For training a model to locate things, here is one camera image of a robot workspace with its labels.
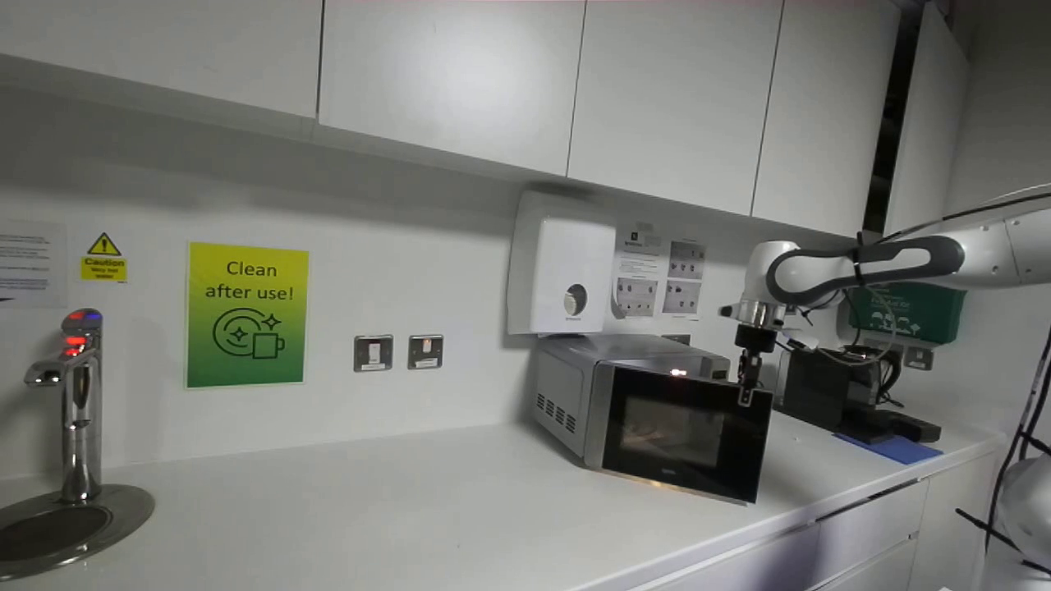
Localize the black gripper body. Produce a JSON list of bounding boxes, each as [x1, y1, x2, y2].
[[734, 322, 780, 377]]

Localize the black microwave door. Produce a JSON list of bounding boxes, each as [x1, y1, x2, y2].
[[600, 373, 775, 505]]

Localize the silver microwave body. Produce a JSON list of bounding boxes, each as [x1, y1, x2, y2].
[[526, 331, 734, 474]]

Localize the white upper cabinet door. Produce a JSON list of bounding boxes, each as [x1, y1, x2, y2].
[[564, 0, 785, 219], [749, 0, 907, 243], [314, 0, 589, 179], [0, 0, 325, 122]]

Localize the black coffee machine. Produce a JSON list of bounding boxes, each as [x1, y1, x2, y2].
[[780, 346, 947, 447]]

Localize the grey instruction card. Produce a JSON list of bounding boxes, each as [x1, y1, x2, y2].
[[661, 276, 707, 318], [668, 238, 711, 280], [614, 274, 665, 322]]

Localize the white notice sheet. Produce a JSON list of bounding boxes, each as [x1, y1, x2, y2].
[[610, 219, 672, 322]]

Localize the blue mat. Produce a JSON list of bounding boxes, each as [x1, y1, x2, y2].
[[834, 427, 947, 469]]

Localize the green recycling sign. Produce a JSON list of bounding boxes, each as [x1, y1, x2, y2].
[[846, 280, 970, 348]]

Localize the white base cabinet fronts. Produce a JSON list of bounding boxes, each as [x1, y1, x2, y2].
[[610, 441, 1006, 591]]

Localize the white paper towel dispenser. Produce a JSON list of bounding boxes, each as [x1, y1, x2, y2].
[[503, 195, 622, 341]]

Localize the white tall cabinet panel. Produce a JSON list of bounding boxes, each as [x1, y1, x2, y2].
[[883, 4, 972, 240]]

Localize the green clean after use poster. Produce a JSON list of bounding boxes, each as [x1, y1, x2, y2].
[[185, 240, 312, 392]]

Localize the yellow warning sign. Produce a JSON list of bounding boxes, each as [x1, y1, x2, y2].
[[78, 231, 133, 289]]

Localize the chrome water tap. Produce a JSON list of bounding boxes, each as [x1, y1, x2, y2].
[[23, 307, 110, 510]]

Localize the round metal drip tray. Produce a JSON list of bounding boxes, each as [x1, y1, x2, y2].
[[0, 482, 158, 585]]

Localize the white text notice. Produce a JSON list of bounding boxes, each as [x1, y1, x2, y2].
[[0, 222, 68, 308]]

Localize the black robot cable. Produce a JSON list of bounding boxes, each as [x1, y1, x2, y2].
[[852, 189, 1051, 579]]

